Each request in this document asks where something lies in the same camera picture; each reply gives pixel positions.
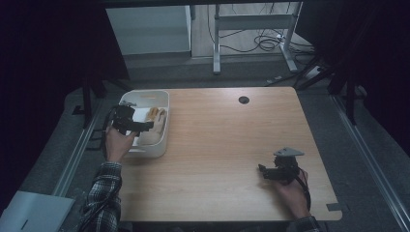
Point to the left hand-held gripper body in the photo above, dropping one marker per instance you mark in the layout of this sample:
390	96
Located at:
124	119

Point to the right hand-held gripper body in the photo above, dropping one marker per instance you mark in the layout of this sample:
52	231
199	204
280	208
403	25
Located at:
285	167

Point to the beige glove orange fingertips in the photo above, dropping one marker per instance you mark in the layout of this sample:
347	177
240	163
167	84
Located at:
154	129

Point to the white plastic bin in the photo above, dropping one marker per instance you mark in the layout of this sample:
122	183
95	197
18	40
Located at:
154	148

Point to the person's left hand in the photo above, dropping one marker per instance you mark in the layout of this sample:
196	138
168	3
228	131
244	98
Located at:
117	145

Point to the person's right hand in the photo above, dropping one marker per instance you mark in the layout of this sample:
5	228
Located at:
295	198

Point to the black stand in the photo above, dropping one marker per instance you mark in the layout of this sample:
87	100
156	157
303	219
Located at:
87	96
349	93

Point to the black tape piece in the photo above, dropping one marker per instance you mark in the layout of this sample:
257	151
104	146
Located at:
334	207

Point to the black round table grommet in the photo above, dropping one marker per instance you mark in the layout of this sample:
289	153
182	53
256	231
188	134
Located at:
244	100

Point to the white cabinet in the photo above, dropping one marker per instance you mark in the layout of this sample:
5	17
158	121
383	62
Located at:
148	29

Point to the white flat box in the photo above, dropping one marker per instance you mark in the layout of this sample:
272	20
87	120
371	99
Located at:
32	211

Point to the black floor frame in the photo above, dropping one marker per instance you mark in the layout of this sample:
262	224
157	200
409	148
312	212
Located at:
95	141

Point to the aluminium floor rail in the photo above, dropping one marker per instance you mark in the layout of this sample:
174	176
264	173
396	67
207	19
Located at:
75	154
370	161

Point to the white metal desk frame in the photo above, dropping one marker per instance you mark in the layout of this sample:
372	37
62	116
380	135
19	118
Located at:
251	22

